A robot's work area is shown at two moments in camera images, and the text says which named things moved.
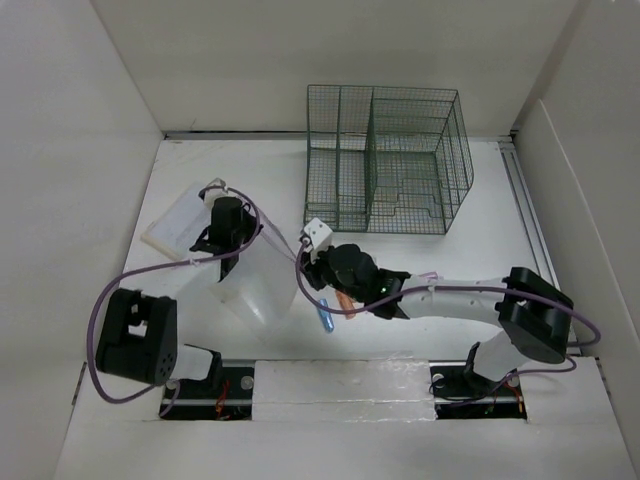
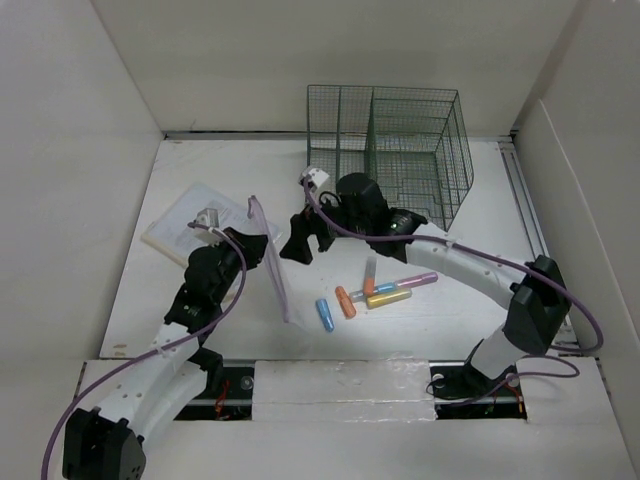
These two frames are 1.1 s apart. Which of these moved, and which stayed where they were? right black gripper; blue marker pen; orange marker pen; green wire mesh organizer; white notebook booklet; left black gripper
Moved: left black gripper; right black gripper
Stayed: white notebook booklet; orange marker pen; green wire mesh organizer; blue marker pen
